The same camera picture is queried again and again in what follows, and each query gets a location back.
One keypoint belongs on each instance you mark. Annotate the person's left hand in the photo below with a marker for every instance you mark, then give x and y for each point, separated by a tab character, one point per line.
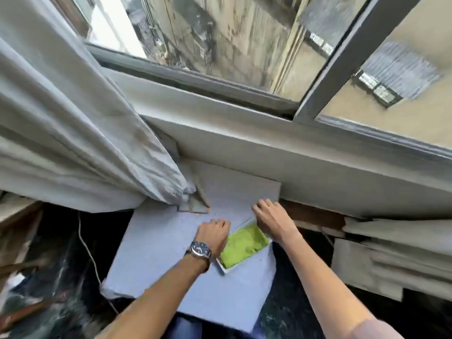
213	236

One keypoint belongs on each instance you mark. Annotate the person's right hand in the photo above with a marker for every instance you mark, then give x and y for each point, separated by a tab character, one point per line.
273	218

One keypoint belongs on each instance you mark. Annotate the green cloth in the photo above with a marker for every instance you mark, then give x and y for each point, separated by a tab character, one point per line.
243	245

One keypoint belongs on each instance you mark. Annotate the clear window glass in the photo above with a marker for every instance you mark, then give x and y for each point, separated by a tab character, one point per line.
229	38
423	118

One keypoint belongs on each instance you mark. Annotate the person's left forearm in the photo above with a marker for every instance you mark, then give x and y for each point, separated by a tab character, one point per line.
159	296

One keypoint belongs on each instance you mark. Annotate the person's right forearm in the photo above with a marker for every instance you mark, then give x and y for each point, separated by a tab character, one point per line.
321	285

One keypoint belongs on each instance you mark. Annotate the white window sill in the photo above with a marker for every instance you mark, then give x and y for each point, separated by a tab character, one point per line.
282	155

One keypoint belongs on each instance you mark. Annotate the silver metal wristwatch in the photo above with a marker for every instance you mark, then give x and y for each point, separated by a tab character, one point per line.
200	250

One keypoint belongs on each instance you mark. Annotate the white rectangular tray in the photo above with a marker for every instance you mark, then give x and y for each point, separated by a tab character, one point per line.
222	266

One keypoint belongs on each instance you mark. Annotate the brown wooden strip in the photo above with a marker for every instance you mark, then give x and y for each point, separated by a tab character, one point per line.
310	213

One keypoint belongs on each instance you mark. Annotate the pale grey foam board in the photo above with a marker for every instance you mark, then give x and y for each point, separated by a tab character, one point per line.
159	240

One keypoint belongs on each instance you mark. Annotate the stack of white boards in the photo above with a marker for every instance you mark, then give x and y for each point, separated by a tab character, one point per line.
388	257

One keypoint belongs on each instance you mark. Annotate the weathered beige concrete building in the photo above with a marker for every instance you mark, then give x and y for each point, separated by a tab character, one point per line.
247	38

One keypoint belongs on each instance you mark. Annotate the white fabric curtain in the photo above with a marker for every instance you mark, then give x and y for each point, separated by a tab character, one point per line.
70	120

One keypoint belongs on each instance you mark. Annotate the grey metal window frame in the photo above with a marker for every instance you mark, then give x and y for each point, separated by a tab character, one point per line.
353	56

